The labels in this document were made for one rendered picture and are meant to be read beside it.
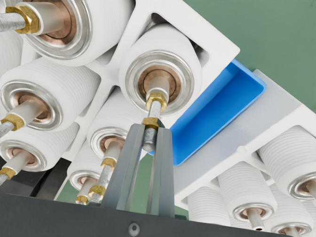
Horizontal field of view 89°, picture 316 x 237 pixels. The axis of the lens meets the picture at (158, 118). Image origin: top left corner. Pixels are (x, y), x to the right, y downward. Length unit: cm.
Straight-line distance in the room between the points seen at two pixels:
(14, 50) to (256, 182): 47
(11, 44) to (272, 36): 49
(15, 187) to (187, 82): 58
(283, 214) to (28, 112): 49
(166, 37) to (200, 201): 38
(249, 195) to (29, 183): 58
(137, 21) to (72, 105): 14
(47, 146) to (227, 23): 43
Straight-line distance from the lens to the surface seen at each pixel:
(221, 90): 47
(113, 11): 21
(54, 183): 63
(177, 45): 17
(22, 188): 65
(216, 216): 44
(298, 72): 54
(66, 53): 20
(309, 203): 60
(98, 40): 19
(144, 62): 17
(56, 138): 34
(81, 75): 28
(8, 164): 34
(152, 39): 18
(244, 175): 40
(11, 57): 33
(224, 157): 38
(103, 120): 23
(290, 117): 35
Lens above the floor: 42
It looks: 54 degrees down
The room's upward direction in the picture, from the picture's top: 173 degrees counter-clockwise
